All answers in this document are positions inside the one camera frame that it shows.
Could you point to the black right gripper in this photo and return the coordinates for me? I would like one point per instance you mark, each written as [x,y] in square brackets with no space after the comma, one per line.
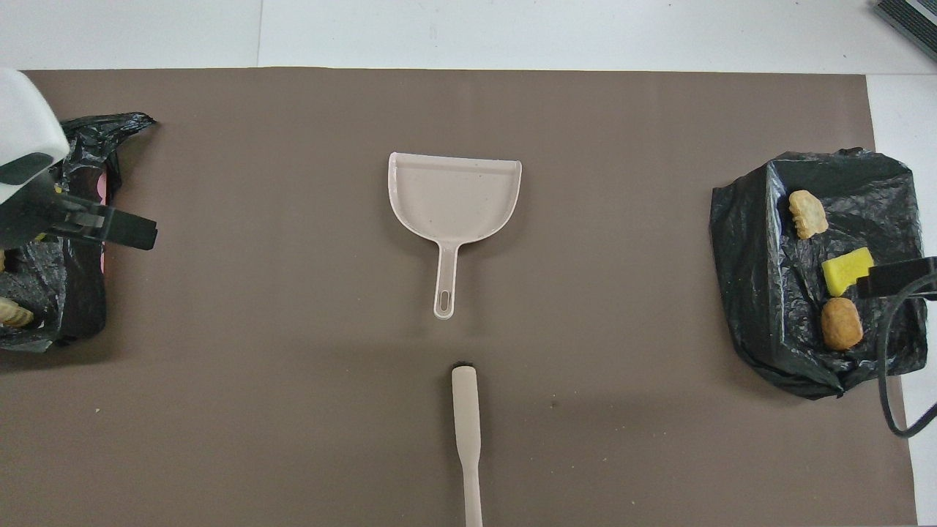
[928,274]

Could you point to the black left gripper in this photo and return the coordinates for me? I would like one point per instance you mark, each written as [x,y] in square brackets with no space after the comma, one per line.
[36,216]

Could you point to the yellow sponge piece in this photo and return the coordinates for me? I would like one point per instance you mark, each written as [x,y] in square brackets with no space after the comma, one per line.
[845,271]

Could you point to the brown sponge lump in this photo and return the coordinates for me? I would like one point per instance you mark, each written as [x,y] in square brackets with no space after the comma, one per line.
[841,323]

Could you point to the beige sponge chunk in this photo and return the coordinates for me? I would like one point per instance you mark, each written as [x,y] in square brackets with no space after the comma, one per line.
[15,313]
[807,214]

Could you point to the beige plastic dustpan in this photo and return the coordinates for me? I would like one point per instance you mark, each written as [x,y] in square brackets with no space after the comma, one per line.
[454,194]

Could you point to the beige hand brush black bristles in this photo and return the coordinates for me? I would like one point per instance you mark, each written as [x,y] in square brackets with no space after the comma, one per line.
[466,417]

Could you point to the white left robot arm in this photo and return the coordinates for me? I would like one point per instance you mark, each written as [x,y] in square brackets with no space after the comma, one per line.
[22,124]

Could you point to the pink bin black bag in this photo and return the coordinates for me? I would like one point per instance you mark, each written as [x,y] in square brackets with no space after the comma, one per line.
[73,307]

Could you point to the flat bin black bag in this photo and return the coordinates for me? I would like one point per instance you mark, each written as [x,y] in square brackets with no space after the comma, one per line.
[761,307]

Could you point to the brown table mat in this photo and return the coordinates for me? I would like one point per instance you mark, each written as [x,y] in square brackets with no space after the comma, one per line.
[293,329]

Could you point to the grey ribbed device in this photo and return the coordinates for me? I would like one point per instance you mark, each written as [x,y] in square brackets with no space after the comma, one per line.
[911,18]

